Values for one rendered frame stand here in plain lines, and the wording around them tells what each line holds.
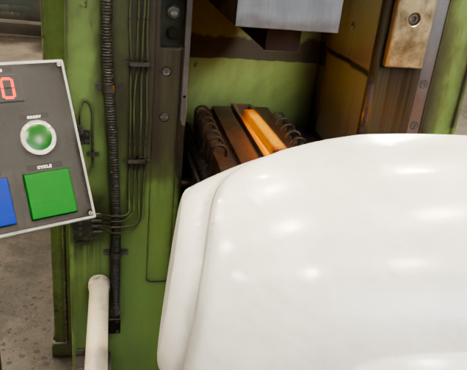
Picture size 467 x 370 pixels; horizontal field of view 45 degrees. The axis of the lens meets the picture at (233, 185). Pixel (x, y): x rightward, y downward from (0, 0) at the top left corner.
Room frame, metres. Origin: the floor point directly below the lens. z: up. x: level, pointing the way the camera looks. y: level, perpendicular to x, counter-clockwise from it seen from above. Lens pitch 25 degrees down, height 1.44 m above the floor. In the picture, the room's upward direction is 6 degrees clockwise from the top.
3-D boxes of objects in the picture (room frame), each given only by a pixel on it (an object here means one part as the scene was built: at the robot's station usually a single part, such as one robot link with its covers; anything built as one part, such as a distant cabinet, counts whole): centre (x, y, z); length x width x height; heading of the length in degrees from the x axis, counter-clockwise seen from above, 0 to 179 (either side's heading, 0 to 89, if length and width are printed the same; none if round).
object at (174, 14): (1.19, 0.16, 1.24); 0.03 x 0.03 x 0.07; 13
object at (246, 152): (1.29, -0.02, 0.96); 0.42 x 0.20 x 0.09; 13
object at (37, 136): (0.87, 0.33, 1.09); 0.05 x 0.03 x 0.04; 103
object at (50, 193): (0.84, 0.30, 1.01); 0.07 x 0.05 x 0.07; 128
